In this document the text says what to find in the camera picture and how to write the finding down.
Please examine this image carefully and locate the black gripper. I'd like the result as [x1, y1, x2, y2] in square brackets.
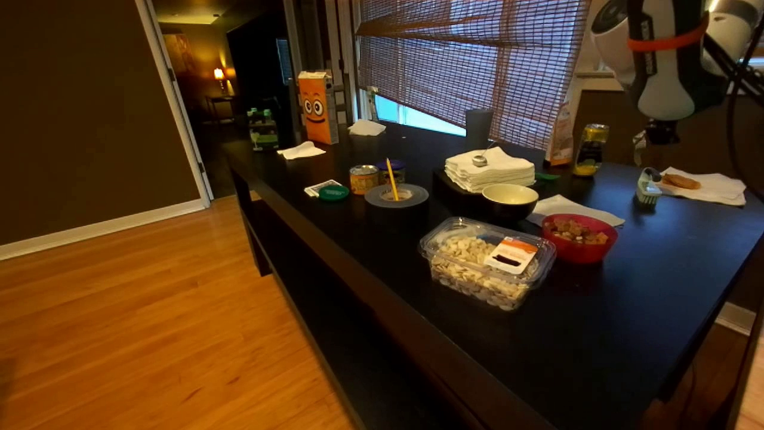
[641, 117, 683, 147]

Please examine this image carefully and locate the brown cookie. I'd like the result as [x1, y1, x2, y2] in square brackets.
[660, 171, 705, 191]

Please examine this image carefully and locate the glass jar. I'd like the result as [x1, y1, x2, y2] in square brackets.
[571, 120, 611, 178]

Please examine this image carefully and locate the white napkin under cookie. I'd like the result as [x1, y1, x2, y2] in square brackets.
[656, 162, 750, 210]

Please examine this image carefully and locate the flat white napkin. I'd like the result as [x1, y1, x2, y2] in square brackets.
[528, 191, 628, 231]

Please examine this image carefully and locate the red bowl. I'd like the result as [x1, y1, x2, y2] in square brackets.
[539, 212, 620, 265]

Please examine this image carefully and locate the black bowl white inside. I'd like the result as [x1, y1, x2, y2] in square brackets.
[478, 181, 542, 227]

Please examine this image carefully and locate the stack of white napkins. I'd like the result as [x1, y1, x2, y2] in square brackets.
[442, 144, 539, 194]

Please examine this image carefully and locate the dark cup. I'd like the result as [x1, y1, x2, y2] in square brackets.
[462, 104, 497, 144]

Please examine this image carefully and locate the large bamboo window blind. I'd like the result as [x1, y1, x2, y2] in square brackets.
[351, 0, 595, 166]

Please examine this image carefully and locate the black tray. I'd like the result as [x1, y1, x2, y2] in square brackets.
[431, 164, 562, 214]

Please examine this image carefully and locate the clear plastic food container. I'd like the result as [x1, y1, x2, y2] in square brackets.
[418, 214, 559, 312]

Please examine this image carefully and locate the grey round plate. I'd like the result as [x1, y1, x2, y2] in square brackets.
[363, 181, 431, 212]

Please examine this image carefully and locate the wooden stick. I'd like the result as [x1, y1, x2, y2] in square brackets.
[385, 156, 404, 202]

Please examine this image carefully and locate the small tin can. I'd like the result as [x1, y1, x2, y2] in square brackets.
[345, 162, 381, 197]

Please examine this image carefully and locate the green round lid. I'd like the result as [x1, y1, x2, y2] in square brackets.
[318, 184, 354, 205]

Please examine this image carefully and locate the orange carton with face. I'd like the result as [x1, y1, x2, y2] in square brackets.
[293, 68, 339, 145]

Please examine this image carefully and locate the small white card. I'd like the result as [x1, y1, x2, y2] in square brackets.
[300, 176, 343, 197]

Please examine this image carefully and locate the small folded white napkin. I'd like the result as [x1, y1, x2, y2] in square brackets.
[274, 139, 326, 162]

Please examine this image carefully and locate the plug with cord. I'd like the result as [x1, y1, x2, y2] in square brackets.
[629, 127, 652, 169]

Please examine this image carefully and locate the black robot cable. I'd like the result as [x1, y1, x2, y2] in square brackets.
[701, 29, 764, 202]

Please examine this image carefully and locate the glowing wall lamp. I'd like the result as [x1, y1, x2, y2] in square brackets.
[207, 62, 238, 84]

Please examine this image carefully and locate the white door frame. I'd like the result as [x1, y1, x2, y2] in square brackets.
[130, 0, 216, 207]

